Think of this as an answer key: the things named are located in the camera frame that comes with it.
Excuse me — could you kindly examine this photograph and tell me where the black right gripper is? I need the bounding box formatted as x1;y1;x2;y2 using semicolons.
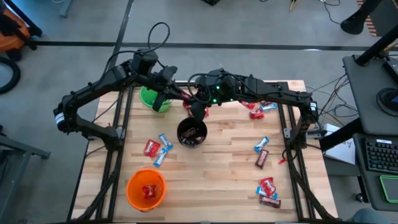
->
190;80;217;123

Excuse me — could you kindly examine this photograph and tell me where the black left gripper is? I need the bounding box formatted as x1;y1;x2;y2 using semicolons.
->
148;77;191;113

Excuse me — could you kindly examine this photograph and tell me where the green plastic face bucket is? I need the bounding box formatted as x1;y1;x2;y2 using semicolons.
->
139;85;174;113

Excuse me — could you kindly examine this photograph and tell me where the black plastic bucket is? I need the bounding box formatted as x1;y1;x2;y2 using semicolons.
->
176;116;208;149

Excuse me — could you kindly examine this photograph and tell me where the orange plastic bucket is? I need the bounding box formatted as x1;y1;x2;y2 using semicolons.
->
126;168;168;213

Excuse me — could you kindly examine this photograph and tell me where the white paper sheet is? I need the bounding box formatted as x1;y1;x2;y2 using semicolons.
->
325;138;356;165

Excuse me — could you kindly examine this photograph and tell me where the grey metal cart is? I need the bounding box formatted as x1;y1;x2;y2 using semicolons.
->
0;124;51;224

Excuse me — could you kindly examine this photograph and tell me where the dark grey desk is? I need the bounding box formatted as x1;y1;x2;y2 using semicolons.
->
341;54;398;213

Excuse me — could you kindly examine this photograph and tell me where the orange shop vacuum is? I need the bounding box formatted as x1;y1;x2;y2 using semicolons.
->
0;6;43;62

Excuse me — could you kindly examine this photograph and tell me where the person's leg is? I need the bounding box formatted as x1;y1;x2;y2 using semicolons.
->
340;0;384;35

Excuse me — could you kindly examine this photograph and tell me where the black diagonal pole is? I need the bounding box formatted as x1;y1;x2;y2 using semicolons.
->
354;24;398;67

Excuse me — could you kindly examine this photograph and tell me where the black backlit keyboard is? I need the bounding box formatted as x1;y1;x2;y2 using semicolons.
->
365;138;398;174

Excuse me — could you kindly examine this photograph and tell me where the black round device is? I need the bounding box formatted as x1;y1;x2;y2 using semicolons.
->
376;87;398;118

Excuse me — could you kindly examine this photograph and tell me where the person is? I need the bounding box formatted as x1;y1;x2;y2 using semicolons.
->
351;207;393;224

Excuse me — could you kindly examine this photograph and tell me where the green-edged black pad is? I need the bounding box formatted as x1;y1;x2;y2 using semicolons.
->
379;175;398;203

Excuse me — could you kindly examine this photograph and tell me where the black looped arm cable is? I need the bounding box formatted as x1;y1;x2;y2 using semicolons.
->
187;73;215;105
147;21;171;66

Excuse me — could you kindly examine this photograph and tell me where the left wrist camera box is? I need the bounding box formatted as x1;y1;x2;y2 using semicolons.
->
157;65;178;84

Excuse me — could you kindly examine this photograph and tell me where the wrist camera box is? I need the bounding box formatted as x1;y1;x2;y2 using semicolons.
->
198;70;220;84
157;65;178;84

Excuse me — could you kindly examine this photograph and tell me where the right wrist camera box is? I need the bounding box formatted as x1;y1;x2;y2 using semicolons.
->
198;70;220;84

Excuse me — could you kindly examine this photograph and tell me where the black aluminium table frame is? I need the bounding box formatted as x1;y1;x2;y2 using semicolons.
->
67;74;336;224

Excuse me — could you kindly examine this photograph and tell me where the black floor cable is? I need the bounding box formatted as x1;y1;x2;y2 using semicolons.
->
312;77;358;125
320;0;343;26
306;73;351;94

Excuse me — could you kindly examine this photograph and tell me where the black vacuum hose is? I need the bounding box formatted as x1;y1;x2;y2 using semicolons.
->
0;55;22;95

